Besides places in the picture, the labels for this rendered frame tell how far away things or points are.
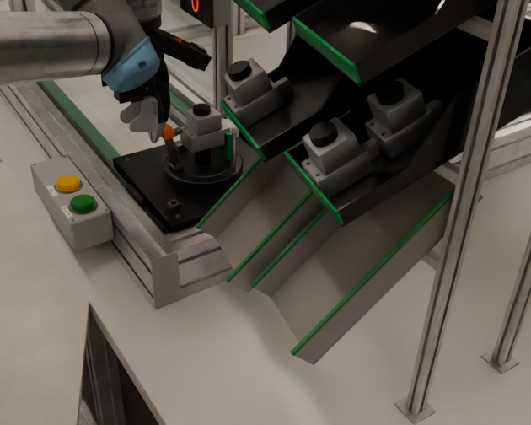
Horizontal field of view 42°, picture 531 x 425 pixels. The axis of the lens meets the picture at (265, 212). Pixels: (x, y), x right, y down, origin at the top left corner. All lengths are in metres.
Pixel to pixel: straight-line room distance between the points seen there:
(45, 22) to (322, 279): 0.44
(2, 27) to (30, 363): 0.51
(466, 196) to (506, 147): 0.75
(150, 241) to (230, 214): 0.15
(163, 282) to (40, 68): 0.42
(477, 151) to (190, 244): 0.50
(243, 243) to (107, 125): 0.61
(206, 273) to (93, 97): 0.65
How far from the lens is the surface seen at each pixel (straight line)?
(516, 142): 1.51
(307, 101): 0.88
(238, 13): 2.10
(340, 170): 0.74
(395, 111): 0.74
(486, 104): 0.70
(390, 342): 1.07
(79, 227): 1.14
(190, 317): 1.08
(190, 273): 1.09
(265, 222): 0.96
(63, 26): 0.81
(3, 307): 1.16
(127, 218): 1.12
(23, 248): 1.27
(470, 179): 0.74
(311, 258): 0.90
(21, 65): 0.76
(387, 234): 0.85
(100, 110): 1.56
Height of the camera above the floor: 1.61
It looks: 35 degrees down
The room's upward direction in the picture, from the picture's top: 2 degrees clockwise
